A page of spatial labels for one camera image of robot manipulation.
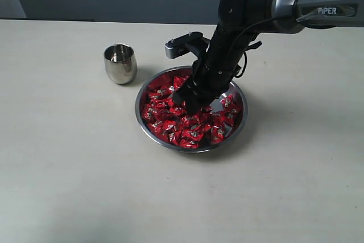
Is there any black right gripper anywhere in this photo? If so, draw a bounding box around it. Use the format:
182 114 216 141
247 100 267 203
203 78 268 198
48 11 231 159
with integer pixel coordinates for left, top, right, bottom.
172 24 258 115

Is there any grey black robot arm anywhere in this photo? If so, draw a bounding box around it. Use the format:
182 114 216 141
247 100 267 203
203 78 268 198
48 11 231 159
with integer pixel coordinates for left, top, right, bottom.
165 0 363 114

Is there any round stainless steel plate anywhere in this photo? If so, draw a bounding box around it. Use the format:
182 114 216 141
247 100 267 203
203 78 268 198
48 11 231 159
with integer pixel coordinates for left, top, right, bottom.
135 66 248 154

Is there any stainless steel cup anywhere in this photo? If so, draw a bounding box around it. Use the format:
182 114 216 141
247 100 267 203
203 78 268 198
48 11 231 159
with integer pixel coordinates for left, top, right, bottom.
104 44 138 85

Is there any red wrapped candy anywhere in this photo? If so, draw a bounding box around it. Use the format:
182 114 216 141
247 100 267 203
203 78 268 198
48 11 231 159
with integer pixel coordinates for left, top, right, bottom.
210 125 226 145
181 130 204 142
224 106 242 127
173 75 189 91
141 104 158 123
220 94 236 111

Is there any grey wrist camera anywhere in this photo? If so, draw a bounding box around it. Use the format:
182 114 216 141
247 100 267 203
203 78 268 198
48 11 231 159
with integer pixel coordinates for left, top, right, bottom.
165 32 210 59

